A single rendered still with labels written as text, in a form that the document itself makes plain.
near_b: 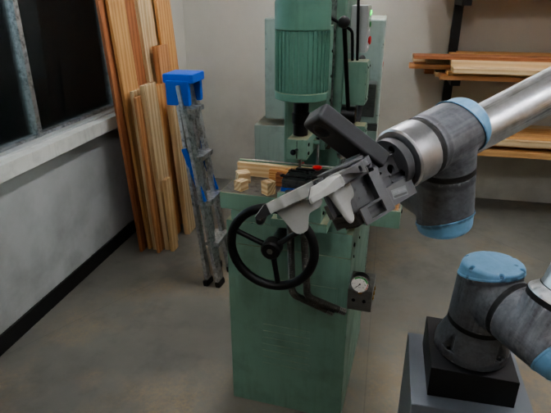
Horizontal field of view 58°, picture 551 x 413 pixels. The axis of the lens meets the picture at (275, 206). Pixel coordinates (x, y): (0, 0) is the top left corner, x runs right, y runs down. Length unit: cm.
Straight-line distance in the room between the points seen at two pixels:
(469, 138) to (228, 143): 366
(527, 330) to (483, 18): 305
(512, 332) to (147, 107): 230
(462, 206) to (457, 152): 10
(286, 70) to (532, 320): 97
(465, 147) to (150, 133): 242
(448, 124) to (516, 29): 334
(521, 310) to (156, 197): 237
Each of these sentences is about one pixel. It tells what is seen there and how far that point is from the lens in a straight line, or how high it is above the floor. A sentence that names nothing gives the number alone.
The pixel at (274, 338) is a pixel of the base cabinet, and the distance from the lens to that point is 190.
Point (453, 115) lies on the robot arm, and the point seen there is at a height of 136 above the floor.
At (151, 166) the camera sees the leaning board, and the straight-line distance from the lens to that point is 307.
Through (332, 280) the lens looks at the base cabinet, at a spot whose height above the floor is 62.
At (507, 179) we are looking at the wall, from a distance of 430.
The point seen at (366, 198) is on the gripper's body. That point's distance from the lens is 64.
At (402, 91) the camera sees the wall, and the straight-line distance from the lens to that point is 402.
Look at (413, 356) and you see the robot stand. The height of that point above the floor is 55.
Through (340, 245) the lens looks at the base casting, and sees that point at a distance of 163.
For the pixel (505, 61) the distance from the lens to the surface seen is 360.
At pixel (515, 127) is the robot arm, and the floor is 128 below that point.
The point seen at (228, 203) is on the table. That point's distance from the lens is 168.
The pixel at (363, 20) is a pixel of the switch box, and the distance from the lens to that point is 189.
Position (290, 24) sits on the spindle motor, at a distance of 157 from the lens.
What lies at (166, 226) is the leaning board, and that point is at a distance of 320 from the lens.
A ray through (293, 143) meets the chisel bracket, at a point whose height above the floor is 105.
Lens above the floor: 151
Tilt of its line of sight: 23 degrees down
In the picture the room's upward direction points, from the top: straight up
